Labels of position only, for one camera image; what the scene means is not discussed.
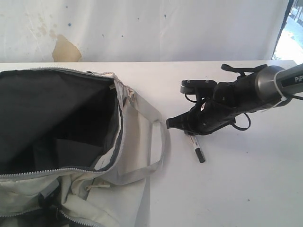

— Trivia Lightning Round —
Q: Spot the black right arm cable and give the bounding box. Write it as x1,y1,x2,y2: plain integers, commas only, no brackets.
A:
233,112,252,131

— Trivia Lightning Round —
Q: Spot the white canvas backpack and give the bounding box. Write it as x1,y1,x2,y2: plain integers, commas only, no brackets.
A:
0,68,170,227

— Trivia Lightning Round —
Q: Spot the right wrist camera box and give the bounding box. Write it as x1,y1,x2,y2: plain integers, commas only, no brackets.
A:
180,79,217,96

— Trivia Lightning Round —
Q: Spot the black and white marker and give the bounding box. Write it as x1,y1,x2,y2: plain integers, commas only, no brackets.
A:
188,134,206,163

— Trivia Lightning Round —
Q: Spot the black window frame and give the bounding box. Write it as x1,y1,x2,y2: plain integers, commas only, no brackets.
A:
272,0,294,60

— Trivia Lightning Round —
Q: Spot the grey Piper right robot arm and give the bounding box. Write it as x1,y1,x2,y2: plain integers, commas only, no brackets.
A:
166,64,303,135

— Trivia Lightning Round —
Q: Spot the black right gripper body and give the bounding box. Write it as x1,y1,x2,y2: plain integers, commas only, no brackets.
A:
187,94,237,135

